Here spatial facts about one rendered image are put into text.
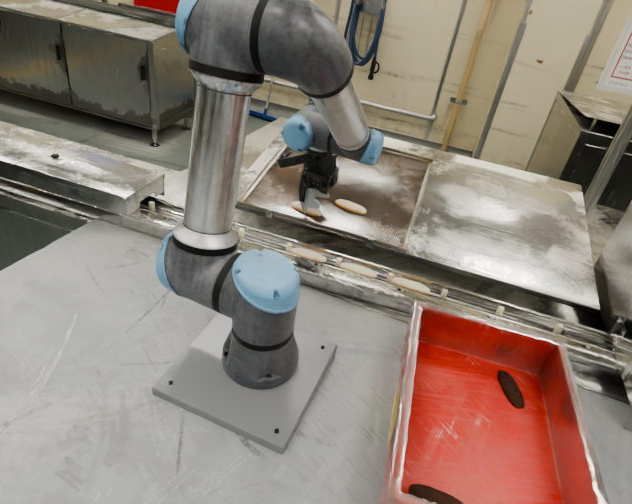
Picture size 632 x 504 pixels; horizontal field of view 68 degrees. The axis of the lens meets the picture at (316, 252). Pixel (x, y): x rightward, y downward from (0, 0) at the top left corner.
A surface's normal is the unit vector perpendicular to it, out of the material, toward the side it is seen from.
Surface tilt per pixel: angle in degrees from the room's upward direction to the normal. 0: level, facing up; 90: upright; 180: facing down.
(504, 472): 0
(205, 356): 3
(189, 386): 3
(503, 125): 90
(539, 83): 90
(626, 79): 90
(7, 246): 90
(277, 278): 8
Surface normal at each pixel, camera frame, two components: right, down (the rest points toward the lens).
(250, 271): 0.24, -0.75
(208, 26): -0.39, 0.31
